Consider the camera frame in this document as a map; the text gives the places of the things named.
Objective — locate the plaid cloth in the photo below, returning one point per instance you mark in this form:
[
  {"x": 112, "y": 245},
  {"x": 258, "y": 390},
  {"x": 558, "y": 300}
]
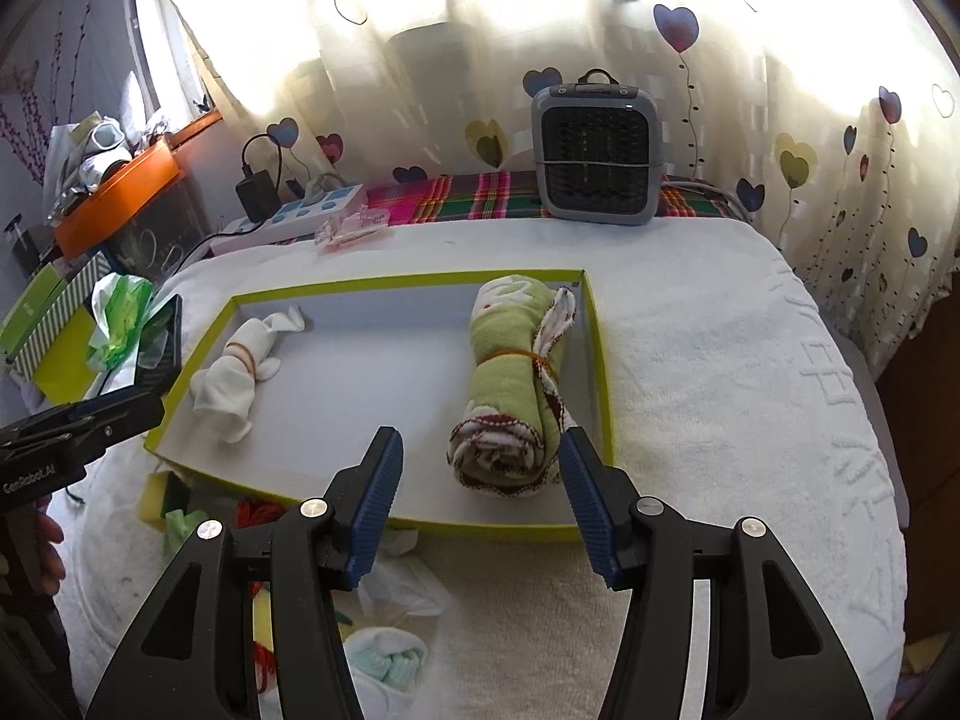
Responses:
[{"x": 465, "y": 199}]

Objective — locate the grey mini fan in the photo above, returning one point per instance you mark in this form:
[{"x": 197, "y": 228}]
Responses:
[{"x": 596, "y": 157}]

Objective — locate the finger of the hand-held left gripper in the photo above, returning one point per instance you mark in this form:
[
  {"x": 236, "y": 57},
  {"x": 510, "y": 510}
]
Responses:
[{"x": 120, "y": 412}]

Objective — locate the red thread tassel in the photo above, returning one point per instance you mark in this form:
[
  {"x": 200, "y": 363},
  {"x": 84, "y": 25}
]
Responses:
[{"x": 255, "y": 514}]

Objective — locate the green plastic bag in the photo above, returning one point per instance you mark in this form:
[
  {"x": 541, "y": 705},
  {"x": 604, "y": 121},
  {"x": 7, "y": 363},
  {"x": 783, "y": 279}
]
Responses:
[{"x": 120, "y": 315}]

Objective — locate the dark glass tank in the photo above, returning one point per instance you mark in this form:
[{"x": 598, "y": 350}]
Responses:
[{"x": 157, "y": 225}]

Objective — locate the striped gift box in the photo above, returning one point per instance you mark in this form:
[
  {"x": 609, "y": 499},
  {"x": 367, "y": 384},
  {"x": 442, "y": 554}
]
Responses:
[{"x": 75, "y": 292}]

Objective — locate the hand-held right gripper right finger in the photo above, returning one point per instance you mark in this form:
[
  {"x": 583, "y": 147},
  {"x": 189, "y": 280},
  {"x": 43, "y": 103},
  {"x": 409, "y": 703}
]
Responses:
[{"x": 592, "y": 510}]

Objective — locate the yellow cloth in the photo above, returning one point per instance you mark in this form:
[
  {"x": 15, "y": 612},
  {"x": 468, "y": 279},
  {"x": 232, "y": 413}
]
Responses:
[{"x": 926, "y": 660}]

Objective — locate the green towel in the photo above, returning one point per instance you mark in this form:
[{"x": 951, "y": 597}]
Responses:
[{"x": 502, "y": 360}]

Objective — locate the window frame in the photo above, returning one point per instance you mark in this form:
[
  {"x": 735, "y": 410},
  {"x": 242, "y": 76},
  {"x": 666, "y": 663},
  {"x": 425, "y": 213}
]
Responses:
[{"x": 161, "y": 30}]

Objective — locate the yellow-green card box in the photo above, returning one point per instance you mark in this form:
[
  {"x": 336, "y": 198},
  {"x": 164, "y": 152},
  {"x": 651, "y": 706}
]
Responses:
[{"x": 64, "y": 367}]

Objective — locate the person's left hand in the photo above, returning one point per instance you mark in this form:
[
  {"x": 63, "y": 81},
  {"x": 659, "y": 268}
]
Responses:
[{"x": 49, "y": 562}]

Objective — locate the mint and white sock bundle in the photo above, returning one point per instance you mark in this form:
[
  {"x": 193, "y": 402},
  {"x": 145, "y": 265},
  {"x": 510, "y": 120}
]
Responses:
[{"x": 382, "y": 660}]

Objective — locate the yellow-green cardboard box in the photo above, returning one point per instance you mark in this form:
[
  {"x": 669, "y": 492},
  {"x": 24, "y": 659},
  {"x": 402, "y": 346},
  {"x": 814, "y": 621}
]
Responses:
[{"x": 360, "y": 360}]

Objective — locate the heart print curtain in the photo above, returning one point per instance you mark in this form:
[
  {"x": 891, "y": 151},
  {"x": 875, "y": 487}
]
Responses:
[{"x": 450, "y": 52}]

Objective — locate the white cloth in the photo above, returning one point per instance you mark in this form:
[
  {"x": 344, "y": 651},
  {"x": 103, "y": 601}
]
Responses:
[{"x": 401, "y": 577}]

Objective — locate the black charger adapter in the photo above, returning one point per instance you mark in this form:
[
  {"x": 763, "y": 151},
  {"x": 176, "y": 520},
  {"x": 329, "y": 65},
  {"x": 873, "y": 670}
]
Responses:
[{"x": 259, "y": 199}]

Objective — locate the dark jar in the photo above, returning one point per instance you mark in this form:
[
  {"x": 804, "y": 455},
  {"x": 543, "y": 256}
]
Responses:
[{"x": 19, "y": 244}]

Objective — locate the orange tray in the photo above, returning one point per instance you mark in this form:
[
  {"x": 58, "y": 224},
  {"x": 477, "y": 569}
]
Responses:
[{"x": 127, "y": 191}]

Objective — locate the white blue power strip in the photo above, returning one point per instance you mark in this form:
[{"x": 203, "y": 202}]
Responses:
[{"x": 322, "y": 202}]

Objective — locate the pink packet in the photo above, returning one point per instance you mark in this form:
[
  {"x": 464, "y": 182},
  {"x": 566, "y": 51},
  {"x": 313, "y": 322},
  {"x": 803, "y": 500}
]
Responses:
[{"x": 349, "y": 229}]

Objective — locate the yellow sponge with green pad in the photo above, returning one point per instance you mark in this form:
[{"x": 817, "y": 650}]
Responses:
[{"x": 154, "y": 502}]

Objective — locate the white teal shoe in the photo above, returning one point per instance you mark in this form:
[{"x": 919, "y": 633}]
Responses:
[{"x": 101, "y": 154}]

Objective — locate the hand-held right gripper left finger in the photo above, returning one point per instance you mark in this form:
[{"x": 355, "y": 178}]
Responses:
[{"x": 371, "y": 510}]

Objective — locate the black smartphone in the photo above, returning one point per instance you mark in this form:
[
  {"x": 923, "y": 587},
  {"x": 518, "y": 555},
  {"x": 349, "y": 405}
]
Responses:
[{"x": 161, "y": 345}]

